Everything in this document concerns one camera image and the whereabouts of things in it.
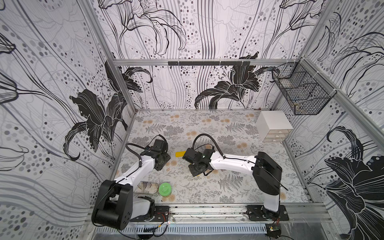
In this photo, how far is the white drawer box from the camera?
3.03ft

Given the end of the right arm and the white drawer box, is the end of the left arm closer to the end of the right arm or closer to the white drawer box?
the end of the right arm

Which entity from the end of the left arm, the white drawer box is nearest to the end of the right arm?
the end of the left arm
